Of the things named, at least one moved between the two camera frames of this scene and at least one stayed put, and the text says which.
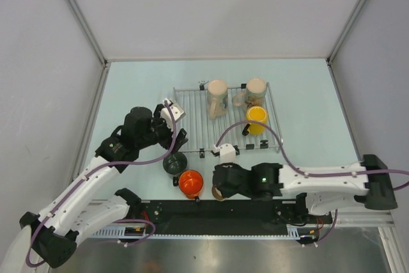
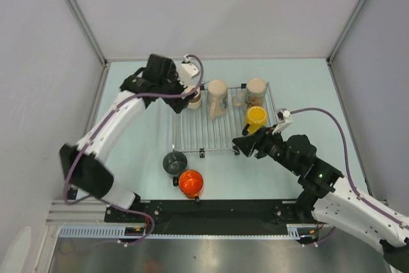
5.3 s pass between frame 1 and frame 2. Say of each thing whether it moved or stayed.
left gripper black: moved
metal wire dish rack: stayed
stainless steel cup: moved
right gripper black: moved
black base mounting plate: stayed
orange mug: stayed
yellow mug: stayed
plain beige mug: stayed
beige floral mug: stayed
